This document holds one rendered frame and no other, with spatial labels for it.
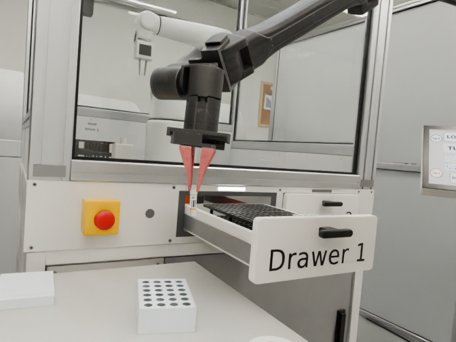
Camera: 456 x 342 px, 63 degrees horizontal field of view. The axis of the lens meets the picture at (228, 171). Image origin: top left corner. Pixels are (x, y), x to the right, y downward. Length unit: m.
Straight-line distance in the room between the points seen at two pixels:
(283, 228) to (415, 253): 1.95
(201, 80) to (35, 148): 0.38
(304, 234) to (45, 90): 0.57
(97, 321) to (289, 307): 0.70
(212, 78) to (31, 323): 0.46
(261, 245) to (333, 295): 0.72
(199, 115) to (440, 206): 2.01
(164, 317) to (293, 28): 0.54
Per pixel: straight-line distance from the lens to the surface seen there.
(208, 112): 0.61
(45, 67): 0.85
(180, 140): 0.60
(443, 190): 1.50
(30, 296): 0.71
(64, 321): 0.65
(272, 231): 0.64
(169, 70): 0.66
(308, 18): 0.77
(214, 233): 0.79
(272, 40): 0.72
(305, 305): 1.25
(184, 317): 0.60
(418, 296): 2.60
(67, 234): 0.86
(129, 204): 0.88
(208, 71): 0.61
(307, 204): 1.11
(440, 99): 2.52
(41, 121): 0.84
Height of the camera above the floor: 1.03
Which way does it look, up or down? 3 degrees down
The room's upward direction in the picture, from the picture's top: 5 degrees clockwise
